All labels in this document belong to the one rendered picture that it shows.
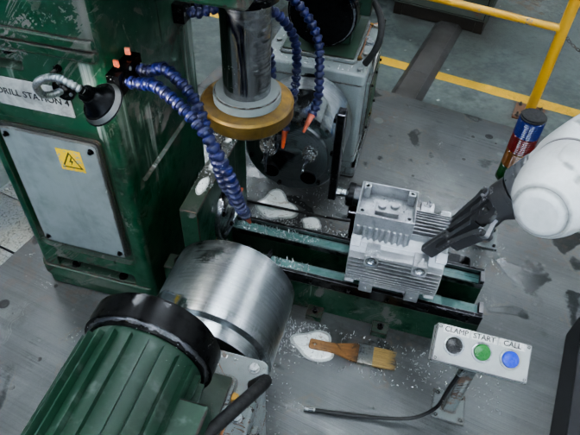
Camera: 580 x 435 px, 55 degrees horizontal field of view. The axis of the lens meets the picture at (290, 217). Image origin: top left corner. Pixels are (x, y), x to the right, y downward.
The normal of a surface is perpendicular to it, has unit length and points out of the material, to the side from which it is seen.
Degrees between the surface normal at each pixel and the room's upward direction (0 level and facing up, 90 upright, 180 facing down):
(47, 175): 90
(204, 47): 0
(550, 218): 83
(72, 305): 0
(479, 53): 0
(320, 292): 90
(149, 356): 22
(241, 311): 28
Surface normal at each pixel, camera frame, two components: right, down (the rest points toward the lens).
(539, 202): -0.68, 0.47
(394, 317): -0.27, 0.69
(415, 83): 0.04, -0.69
